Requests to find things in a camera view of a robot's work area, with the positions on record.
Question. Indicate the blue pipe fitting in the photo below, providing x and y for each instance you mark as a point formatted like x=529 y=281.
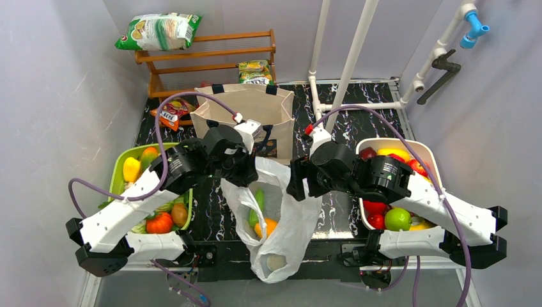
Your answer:
x=477 y=29

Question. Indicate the small red fruit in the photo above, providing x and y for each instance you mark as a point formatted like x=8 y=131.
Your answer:
x=377 y=221

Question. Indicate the yellow green snack bag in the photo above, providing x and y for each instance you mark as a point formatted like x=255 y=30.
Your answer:
x=255 y=72

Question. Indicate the red pomegranate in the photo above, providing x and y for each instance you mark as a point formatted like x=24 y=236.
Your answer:
x=372 y=207

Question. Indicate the white fruit basket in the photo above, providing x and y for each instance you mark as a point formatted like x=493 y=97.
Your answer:
x=422 y=150

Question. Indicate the beige canvas tote bag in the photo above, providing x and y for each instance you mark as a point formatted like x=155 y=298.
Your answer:
x=266 y=104

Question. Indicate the green orange mango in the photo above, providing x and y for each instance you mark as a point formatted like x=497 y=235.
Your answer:
x=148 y=155

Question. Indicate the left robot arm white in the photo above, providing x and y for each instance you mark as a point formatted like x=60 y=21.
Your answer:
x=106 y=240

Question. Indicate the orange red snack bag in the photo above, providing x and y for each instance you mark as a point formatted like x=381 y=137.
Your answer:
x=176 y=113

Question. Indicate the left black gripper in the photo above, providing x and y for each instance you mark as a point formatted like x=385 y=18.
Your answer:
x=244 y=170

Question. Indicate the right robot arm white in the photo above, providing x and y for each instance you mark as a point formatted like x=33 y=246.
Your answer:
x=461 y=232

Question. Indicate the green vegetable basket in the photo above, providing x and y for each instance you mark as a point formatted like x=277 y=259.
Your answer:
x=118 y=186

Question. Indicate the brown kiwi potato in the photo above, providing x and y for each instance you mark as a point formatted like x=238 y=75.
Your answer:
x=179 y=214

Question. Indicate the white pvc pipe frame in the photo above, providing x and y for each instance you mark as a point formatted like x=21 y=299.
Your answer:
x=383 y=41

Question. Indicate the yellow mango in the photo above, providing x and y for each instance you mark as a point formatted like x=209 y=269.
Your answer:
x=403 y=155

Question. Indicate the dark red apple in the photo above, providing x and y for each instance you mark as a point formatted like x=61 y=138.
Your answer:
x=367 y=153

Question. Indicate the white plastic grocery bag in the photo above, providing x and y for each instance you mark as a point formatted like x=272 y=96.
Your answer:
x=277 y=257

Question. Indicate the wooden shelf rack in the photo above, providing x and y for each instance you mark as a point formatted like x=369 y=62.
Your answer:
x=210 y=60

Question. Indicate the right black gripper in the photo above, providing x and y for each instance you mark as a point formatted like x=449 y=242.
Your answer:
x=300 y=177

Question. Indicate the large green chips bag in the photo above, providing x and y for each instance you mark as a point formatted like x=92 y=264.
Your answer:
x=159 y=32

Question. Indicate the metal base frame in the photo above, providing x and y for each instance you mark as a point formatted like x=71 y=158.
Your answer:
x=223 y=272

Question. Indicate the orange yellow bell pepper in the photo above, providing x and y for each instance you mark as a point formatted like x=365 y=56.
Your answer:
x=270 y=227

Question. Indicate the orange tomato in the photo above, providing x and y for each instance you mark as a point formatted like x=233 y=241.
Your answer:
x=161 y=223

